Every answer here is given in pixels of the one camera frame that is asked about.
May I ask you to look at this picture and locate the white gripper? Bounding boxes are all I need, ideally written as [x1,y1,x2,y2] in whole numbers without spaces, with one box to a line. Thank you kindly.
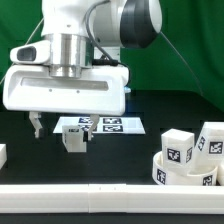
[3,65,129,142]

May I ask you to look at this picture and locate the white round stool seat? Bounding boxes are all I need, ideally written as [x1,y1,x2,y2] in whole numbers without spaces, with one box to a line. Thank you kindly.
[152,151,220,186]

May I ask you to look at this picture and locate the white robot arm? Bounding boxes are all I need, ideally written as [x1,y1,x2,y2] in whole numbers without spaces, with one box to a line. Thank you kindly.
[3,0,162,130]

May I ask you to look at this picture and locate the white marker sheet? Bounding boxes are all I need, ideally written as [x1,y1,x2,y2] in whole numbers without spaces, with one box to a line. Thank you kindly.
[54,116,145,134]

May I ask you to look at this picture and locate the white left side block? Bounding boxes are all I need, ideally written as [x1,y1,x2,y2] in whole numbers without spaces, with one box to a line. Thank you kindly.
[0,144,7,169]

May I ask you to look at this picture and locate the white front rail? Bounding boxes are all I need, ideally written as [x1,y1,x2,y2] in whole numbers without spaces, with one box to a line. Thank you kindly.
[0,184,224,215]

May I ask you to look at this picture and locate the white cable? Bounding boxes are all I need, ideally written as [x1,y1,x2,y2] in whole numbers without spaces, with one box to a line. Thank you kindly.
[0,16,46,86]

